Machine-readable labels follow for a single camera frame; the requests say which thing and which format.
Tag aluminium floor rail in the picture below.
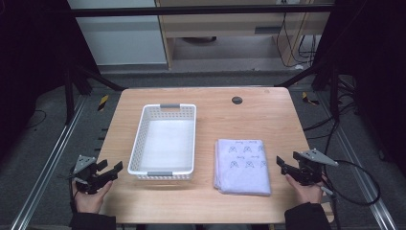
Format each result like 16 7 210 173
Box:
10 95 88 230
318 91 398 230

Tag white cabinet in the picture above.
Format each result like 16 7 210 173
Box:
67 0 169 67

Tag yellow black tape strip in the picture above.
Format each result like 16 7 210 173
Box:
97 94 110 112
301 91 321 106

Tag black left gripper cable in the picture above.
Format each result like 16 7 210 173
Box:
67 173 80 215

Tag thin black floor cable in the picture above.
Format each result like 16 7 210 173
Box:
24 108 48 130

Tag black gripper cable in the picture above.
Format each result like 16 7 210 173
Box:
320 158 382 230
67 173 80 215

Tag black metal frame stand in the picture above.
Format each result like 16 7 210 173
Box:
62 61 128 127
275 61 343 123

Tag black hanging desk cables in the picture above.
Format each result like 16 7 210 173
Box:
275 11 319 70

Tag person's left hand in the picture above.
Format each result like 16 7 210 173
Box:
72 179 114 215

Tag person's right hand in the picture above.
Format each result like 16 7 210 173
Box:
284 173 326 205

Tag white plastic basket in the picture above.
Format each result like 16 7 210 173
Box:
126 103 198 181

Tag black floor cables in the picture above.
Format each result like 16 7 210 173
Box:
302 76 363 154

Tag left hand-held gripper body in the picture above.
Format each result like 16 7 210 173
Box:
72 154 113 196

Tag lilac printed towel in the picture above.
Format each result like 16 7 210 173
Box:
213 137 273 196

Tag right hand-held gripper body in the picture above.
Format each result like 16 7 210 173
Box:
288 148 340 187

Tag black horizontal frame bar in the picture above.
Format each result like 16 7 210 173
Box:
70 5 334 18

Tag dark curtain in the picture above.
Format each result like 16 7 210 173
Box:
0 0 99 161
314 0 406 180

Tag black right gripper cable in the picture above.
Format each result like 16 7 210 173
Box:
320 158 382 230

